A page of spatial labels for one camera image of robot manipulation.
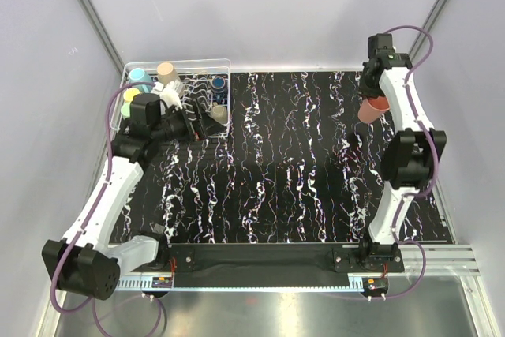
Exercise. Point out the light blue cup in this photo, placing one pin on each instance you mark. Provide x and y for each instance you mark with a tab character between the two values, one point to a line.
138	75

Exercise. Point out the black marble pattern mat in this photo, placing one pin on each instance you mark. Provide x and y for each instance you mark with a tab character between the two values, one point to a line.
297	166

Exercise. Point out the slotted cable duct rail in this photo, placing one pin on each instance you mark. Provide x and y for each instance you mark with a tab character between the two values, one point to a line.
187	282

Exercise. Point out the orange connector box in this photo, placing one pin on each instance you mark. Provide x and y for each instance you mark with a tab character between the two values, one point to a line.
379	285
162	282

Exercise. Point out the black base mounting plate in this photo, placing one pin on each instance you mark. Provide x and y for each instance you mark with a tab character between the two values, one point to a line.
336	257

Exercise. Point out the dark blue mug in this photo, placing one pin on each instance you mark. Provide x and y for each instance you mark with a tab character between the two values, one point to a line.
218	84

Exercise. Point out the beige small mug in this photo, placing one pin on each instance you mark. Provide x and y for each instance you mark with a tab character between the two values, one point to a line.
220	114

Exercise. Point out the left orange connector box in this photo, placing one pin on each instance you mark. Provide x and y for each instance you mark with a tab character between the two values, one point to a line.
162	282

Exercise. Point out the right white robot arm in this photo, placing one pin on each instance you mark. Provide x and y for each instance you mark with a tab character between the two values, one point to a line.
410	162

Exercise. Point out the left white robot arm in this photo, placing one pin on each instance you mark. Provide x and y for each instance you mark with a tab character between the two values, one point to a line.
82	262

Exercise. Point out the white grey mug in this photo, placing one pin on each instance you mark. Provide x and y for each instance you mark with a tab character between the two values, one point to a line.
158	87

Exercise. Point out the tan beige tall cup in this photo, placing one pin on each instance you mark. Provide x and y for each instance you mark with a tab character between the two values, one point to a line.
166	73

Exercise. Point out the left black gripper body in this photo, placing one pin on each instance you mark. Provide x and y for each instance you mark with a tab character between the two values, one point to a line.
176	126

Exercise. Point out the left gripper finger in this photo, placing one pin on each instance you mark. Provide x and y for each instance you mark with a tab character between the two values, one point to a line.
208	128
196	113

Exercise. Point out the yellow cup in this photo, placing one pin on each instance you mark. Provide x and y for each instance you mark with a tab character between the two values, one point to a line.
130	94

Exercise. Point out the mint green cup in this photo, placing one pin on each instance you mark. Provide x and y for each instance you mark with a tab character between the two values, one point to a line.
125	110

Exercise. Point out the pink plastic cup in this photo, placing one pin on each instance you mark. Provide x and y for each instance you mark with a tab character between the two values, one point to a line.
372	108

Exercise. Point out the white wire dish rack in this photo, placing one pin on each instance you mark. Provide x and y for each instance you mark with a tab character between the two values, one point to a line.
198	77

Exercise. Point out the right orange connector box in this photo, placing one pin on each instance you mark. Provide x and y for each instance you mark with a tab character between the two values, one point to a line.
379	285

